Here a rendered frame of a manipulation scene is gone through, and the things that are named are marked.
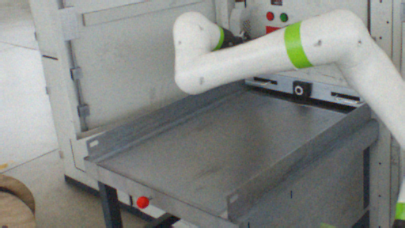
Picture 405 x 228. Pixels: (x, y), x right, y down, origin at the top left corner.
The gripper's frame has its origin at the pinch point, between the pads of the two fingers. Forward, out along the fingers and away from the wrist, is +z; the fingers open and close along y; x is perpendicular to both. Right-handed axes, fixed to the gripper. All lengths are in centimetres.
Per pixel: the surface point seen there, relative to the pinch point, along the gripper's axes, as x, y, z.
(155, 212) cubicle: -83, 76, 55
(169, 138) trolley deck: -13.0, 32.2, -19.0
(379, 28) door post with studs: 36.1, -16.4, 4.2
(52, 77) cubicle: -157, 25, 25
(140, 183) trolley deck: 1, 44, -39
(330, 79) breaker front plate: 15.9, -0.3, 18.4
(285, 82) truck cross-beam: -2.0, 3.6, 19.2
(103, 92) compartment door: -40, 24, -28
